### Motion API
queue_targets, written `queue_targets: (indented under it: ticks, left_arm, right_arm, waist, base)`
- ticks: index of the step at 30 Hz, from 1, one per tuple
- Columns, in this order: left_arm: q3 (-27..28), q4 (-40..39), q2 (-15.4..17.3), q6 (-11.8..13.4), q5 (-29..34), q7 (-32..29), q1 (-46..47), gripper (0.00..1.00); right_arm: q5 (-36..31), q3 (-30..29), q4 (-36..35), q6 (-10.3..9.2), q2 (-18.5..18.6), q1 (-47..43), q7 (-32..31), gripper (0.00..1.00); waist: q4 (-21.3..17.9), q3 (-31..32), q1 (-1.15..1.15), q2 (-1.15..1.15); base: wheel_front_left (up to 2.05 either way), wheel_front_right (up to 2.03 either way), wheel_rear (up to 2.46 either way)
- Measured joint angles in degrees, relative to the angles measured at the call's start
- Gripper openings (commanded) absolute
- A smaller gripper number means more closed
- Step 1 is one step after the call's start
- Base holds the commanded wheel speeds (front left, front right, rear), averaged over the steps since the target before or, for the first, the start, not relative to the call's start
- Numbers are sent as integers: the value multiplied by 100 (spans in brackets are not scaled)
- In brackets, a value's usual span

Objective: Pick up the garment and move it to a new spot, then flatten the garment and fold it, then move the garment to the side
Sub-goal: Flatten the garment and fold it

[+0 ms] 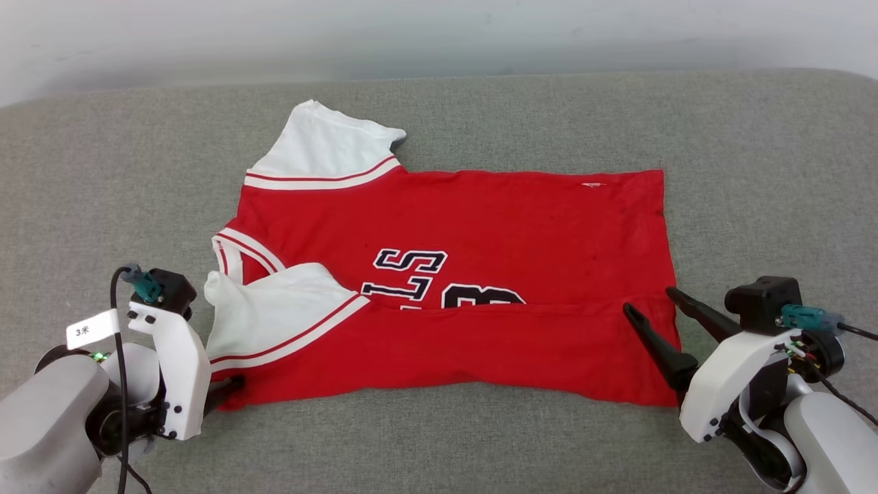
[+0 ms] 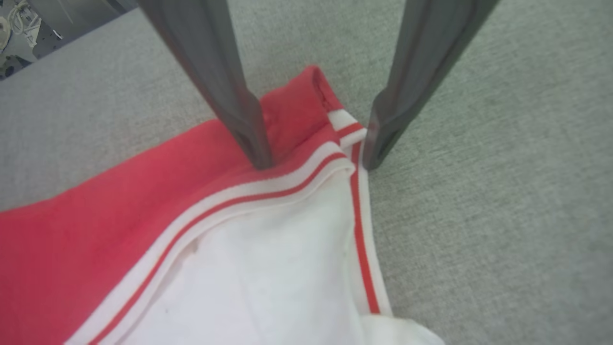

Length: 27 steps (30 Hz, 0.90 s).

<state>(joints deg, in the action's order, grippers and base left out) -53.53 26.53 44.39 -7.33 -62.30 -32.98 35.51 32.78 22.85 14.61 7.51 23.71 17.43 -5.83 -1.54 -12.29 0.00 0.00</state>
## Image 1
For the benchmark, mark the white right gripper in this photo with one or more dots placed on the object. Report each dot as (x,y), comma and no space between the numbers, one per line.
(730,384)

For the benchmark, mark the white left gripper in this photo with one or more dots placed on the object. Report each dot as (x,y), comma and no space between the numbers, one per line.
(182,370)

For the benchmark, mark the teal left camera plug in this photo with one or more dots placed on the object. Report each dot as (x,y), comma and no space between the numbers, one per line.
(145,285)

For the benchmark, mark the teal right camera plug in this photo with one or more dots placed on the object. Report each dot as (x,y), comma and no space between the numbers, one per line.
(809,319)

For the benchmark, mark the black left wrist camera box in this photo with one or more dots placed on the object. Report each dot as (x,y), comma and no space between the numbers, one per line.
(171,291)

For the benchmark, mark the teal camera plug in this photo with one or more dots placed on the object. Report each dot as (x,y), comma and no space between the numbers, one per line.
(809,319)
(145,285)

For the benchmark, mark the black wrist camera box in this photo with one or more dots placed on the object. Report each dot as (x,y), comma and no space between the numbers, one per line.
(171,291)
(761,302)

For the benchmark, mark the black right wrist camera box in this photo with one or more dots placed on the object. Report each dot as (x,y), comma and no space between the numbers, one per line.
(761,302)

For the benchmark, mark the red and white basketball jersey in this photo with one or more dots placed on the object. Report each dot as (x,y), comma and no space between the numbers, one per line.
(480,219)

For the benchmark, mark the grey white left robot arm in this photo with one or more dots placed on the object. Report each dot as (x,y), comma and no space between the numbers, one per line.
(48,418)

